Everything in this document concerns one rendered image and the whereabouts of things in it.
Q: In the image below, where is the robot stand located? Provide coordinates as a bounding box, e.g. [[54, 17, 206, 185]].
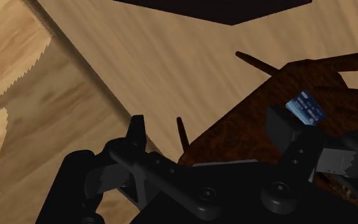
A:
[[113, 0, 313, 26]]

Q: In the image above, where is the blue card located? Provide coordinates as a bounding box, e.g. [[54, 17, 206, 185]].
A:
[[285, 90, 327, 127]]

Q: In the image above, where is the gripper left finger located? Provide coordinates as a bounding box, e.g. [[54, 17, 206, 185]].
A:
[[36, 115, 223, 224]]

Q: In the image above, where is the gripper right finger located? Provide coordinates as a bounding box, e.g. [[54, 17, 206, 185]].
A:
[[260, 104, 358, 216]]

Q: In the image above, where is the dark brown wooden table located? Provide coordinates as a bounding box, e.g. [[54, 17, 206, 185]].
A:
[[176, 49, 358, 213]]

